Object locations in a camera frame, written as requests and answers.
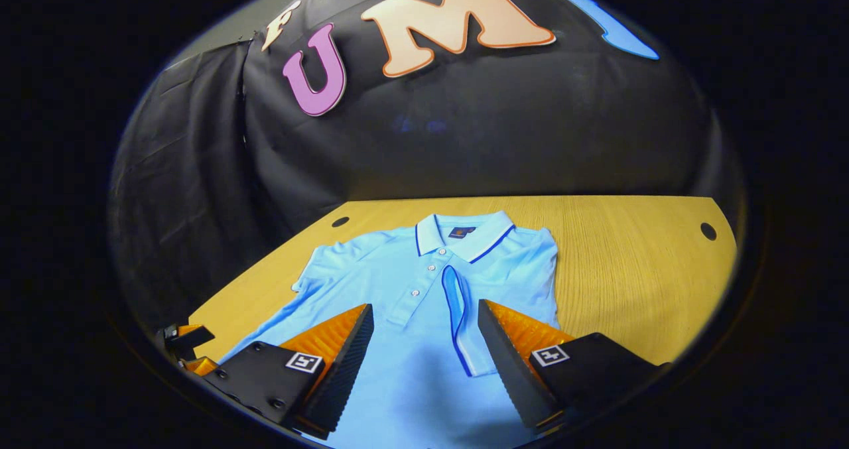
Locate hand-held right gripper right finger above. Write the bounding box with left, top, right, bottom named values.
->
left=478, top=299, right=671, bottom=433

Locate black backdrop cloth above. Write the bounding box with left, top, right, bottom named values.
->
left=109, top=0, right=747, bottom=330

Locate light blue T-shirt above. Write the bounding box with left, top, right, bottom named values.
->
left=219, top=210, right=561, bottom=449

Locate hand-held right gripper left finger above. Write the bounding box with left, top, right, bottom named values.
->
left=202, top=304, right=374, bottom=434

